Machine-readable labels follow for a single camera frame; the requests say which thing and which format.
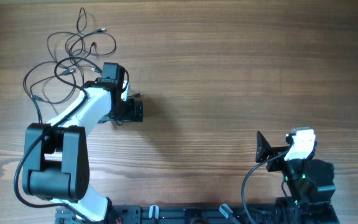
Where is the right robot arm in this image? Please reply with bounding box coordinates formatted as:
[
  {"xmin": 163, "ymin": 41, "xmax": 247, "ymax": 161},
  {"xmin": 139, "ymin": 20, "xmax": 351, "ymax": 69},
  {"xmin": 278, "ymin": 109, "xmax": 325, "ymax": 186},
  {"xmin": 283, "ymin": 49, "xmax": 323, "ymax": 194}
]
[{"xmin": 255, "ymin": 127, "xmax": 339, "ymax": 223}]

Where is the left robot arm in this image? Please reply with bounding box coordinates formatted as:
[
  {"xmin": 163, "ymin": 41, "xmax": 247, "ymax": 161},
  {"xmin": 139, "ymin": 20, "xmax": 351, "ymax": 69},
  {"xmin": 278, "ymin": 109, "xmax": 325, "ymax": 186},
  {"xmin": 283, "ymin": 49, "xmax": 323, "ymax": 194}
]
[{"xmin": 14, "ymin": 62, "xmax": 144, "ymax": 223}]

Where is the right camera black cable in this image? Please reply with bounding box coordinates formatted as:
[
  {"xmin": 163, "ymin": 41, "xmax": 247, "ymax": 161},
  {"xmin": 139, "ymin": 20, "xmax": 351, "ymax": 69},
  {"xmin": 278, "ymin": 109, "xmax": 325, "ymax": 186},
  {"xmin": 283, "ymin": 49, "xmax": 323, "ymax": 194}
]
[{"xmin": 241, "ymin": 144, "xmax": 293, "ymax": 224}]

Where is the camera black cable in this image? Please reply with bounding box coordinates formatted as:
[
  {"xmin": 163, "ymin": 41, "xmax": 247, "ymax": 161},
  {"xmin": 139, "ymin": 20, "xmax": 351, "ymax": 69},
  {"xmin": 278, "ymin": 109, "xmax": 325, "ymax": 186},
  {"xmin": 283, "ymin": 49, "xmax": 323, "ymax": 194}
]
[
  {"xmin": 12, "ymin": 57, "xmax": 130, "ymax": 223},
  {"xmin": 241, "ymin": 144, "xmax": 293, "ymax": 224}
]

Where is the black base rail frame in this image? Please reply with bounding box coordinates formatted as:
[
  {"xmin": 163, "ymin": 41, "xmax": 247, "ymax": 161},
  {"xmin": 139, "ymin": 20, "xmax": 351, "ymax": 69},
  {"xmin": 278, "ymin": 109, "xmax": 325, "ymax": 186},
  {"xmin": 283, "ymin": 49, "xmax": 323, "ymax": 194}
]
[{"xmin": 54, "ymin": 203, "xmax": 340, "ymax": 224}]

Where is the left camera black cable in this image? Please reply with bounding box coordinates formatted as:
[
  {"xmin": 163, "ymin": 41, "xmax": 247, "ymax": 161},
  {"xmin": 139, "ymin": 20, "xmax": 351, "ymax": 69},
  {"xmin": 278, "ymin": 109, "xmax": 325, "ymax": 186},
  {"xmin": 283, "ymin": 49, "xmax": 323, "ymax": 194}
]
[{"xmin": 12, "ymin": 57, "xmax": 130, "ymax": 223}]

